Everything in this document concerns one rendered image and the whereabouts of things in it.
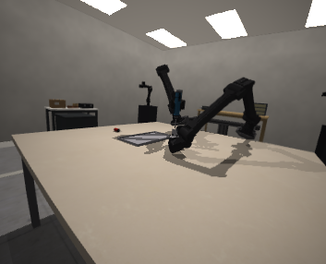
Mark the blue electric screwdriver body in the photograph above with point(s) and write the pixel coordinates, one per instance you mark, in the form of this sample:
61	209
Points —
177	104

